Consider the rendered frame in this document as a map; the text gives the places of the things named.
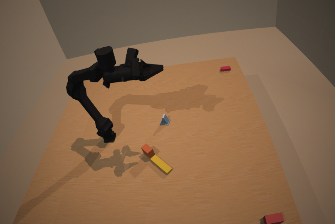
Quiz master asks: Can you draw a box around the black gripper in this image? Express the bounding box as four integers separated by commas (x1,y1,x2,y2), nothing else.
117,58,163,82

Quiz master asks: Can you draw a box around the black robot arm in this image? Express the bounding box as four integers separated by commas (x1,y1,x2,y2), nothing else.
66,46,139,143

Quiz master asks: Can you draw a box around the yellow bar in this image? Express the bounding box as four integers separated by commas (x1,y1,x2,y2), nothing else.
141,144,172,175

